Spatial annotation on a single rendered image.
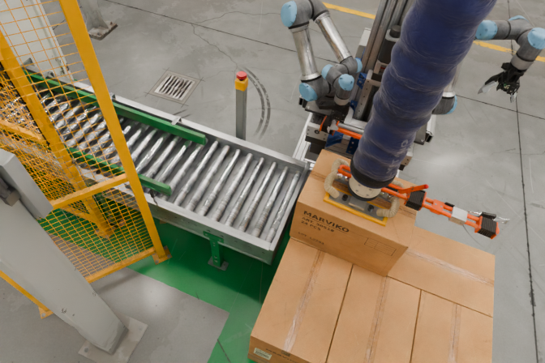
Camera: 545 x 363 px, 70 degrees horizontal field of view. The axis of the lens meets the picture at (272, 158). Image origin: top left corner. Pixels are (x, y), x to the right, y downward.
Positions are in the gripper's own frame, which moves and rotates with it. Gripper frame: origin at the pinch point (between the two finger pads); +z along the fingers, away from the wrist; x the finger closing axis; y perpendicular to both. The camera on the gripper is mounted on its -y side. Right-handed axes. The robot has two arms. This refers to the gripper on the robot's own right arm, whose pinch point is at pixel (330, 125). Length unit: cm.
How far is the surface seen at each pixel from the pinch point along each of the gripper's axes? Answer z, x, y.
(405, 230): 14, -37, 57
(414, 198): -1, -28, 54
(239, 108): 32, 17, -66
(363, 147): -28.8, -33.5, 21.7
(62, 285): 6, -134, -71
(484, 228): -1, -30, 88
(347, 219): 14, -45, 28
